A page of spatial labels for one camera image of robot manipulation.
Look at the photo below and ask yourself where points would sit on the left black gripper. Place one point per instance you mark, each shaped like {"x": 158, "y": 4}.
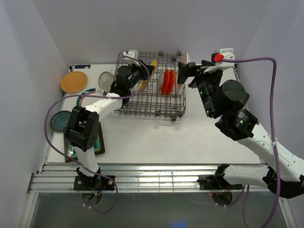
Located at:
{"x": 133, "y": 66}

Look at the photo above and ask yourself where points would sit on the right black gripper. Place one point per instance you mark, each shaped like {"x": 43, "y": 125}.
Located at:
{"x": 190, "y": 70}

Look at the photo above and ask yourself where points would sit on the orange round plate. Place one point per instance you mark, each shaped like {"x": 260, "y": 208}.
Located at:
{"x": 165, "y": 81}
{"x": 172, "y": 74}

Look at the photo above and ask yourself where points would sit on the white rectangular plate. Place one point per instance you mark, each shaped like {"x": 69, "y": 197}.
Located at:
{"x": 180, "y": 73}

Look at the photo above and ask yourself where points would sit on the light blue scalloped plate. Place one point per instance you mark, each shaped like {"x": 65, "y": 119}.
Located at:
{"x": 160, "y": 82}

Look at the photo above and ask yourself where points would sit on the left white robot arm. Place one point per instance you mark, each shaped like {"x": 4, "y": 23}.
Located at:
{"x": 83, "y": 125}

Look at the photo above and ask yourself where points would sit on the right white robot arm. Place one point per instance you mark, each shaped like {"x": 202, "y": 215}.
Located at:
{"x": 226, "y": 102}

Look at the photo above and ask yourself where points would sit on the speckled beige small plate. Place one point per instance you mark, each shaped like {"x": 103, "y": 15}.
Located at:
{"x": 105, "y": 81}

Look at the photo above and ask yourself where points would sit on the woven bamboo round plate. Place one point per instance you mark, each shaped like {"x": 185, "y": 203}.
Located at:
{"x": 74, "y": 82}

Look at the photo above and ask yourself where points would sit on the dark teal round plate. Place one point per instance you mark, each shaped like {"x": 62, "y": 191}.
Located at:
{"x": 59, "y": 121}

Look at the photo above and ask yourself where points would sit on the teal square brown-rimmed plate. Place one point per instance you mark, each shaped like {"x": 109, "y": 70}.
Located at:
{"x": 99, "y": 146}

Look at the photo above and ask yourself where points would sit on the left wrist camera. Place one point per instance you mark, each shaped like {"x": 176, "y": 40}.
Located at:
{"x": 130, "y": 56}

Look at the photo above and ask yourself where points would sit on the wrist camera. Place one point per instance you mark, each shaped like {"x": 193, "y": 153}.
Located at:
{"x": 219, "y": 60}
{"x": 130, "y": 56}

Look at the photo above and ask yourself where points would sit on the grey wire dish rack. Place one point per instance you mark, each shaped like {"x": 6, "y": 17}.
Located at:
{"x": 145, "y": 100}

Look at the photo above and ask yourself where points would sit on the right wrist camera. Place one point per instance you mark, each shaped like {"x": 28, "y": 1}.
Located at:
{"x": 219, "y": 60}

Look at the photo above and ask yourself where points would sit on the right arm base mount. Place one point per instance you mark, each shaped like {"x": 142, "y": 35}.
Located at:
{"x": 211, "y": 183}

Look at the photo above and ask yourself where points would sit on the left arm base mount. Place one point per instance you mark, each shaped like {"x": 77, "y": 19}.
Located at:
{"x": 96, "y": 183}

